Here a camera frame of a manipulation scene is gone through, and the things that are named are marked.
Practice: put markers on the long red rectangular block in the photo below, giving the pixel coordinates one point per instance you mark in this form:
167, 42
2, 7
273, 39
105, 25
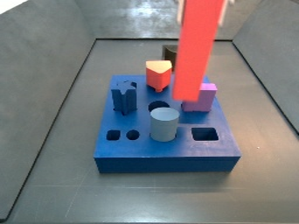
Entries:
199, 27

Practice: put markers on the blue shape sorter board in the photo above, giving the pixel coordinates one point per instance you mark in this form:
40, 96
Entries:
203, 147

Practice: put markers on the dark blue star block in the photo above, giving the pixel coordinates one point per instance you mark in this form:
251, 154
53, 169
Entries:
124, 96

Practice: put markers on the light blue cylinder block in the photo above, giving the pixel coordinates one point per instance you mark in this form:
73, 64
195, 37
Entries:
164, 119

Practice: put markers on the black curved fixture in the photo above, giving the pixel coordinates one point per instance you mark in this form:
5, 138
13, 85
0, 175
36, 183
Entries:
169, 51

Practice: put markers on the red white-topped triangular block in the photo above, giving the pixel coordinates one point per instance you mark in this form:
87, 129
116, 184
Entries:
157, 74

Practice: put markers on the purple rectangular block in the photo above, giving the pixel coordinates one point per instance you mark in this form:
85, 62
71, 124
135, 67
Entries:
201, 105

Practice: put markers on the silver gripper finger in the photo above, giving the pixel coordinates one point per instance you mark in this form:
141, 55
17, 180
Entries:
180, 10
223, 11

